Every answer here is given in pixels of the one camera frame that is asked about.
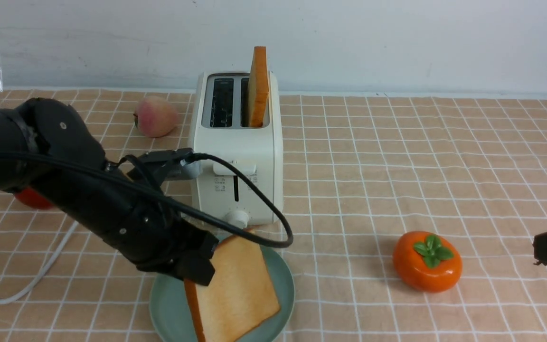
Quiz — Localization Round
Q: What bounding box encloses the checkered peach tablecloth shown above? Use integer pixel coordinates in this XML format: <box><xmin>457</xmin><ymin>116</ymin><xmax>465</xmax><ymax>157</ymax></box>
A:
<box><xmin>0</xmin><ymin>89</ymin><xmax>547</xmax><ymax>342</ymax></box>

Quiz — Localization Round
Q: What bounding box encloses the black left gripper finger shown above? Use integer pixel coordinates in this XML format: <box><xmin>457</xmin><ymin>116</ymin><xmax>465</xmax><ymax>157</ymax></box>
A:
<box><xmin>184</xmin><ymin>247</ymin><xmax>217</xmax><ymax>286</ymax></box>

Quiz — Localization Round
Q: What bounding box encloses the orange persimmon with green leaf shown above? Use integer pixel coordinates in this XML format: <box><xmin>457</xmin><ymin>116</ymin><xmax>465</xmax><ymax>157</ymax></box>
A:
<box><xmin>392</xmin><ymin>231</ymin><xmax>463</xmax><ymax>294</ymax></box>

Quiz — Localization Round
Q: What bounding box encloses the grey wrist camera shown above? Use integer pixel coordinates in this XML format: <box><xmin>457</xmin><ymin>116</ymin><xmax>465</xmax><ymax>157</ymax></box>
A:
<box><xmin>123</xmin><ymin>148</ymin><xmax>202</xmax><ymax>186</ymax></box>

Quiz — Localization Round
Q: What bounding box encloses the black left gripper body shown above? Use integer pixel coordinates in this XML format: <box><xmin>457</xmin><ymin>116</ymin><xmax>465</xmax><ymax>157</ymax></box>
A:
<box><xmin>108</xmin><ymin>201</ymin><xmax>219</xmax><ymax>281</ymax></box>

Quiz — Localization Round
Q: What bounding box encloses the light blue round plate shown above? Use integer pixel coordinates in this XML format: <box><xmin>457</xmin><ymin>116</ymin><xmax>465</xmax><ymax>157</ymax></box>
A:
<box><xmin>149</xmin><ymin>243</ymin><xmax>295</xmax><ymax>342</ymax></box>

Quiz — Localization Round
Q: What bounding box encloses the toast slice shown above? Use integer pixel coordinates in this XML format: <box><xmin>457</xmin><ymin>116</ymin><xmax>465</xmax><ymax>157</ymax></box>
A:
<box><xmin>247</xmin><ymin>46</ymin><xmax>270</xmax><ymax>128</ymax></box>
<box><xmin>184</xmin><ymin>236</ymin><xmax>281</xmax><ymax>342</ymax></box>

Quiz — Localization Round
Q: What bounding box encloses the pink peach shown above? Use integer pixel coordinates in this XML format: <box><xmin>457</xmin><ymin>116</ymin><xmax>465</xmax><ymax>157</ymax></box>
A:
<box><xmin>133</xmin><ymin>96</ymin><xmax>180</xmax><ymax>138</ymax></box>

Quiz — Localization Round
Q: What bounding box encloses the white two-slot toaster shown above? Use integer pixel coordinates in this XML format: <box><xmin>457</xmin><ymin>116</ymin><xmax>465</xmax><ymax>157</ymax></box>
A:
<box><xmin>187</xmin><ymin>72</ymin><xmax>283</xmax><ymax>228</ymax></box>

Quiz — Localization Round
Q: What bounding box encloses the red apple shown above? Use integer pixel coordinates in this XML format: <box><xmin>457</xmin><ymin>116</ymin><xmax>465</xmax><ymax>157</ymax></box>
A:
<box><xmin>14</xmin><ymin>188</ymin><xmax>55</xmax><ymax>210</ymax></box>

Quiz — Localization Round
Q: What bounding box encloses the white toaster power cord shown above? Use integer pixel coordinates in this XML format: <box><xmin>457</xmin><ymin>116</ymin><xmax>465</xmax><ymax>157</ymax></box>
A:
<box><xmin>0</xmin><ymin>221</ymin><xmax>80</xmax><ymax>305</ymax></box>

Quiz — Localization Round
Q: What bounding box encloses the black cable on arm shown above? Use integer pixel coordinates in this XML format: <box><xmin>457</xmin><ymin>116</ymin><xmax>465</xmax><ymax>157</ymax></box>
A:
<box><xmin>0</xmin><ymin>8</ymin><xmax>294</xmax><ymax>249</ymax></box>

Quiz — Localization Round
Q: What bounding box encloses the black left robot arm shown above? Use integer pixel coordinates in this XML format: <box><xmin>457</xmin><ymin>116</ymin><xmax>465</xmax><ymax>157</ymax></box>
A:
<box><xmin>0</xmin><ymin>98</ymin><xmax>218</xmax><ymax>286</ymax></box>

